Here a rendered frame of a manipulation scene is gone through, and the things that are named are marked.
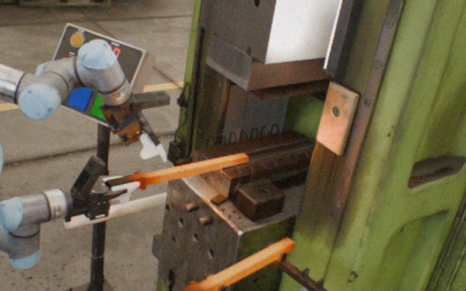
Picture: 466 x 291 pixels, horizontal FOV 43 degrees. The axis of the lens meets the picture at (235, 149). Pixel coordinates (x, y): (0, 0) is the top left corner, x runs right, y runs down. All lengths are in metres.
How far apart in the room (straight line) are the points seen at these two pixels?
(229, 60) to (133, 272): 1.48
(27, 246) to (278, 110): 1.01
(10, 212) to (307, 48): 0.85
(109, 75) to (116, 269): 1.61
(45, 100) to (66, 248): 1.76
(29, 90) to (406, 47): 0.83
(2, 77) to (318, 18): 0.80
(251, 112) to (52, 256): 1.34
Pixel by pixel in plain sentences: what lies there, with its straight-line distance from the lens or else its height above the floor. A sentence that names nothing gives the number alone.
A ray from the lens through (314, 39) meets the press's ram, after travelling 1.62.
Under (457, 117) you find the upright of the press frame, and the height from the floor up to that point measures 1.28.
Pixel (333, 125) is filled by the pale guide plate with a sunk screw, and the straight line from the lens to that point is 1.55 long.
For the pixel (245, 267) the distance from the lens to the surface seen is 1.43.
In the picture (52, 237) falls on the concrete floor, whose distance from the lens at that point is 3.07.
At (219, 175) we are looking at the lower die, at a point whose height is 0.97.
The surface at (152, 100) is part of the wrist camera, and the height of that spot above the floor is 1.25.
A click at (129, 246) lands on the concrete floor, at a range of 3.02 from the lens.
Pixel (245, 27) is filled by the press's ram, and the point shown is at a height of 1.43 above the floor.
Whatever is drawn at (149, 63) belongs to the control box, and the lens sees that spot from 2.03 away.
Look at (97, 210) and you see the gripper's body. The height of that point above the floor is 0.96.
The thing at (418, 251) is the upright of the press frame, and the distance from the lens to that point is 1.98.
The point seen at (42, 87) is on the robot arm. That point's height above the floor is 1.34.
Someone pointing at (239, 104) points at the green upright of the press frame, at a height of 1.08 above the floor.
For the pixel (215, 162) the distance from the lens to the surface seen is 1.76.
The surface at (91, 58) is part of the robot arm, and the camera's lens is 1.38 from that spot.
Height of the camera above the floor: 1.88
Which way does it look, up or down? 28 degrees down
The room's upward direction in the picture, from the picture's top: 10 degrees clockwise
